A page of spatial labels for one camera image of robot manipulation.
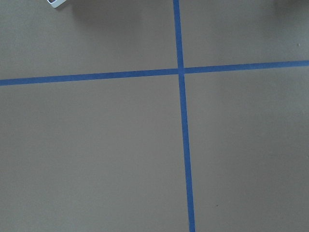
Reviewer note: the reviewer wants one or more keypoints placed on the white wire rack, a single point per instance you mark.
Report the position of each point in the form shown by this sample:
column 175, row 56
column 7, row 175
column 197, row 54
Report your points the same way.
column 56, row 3

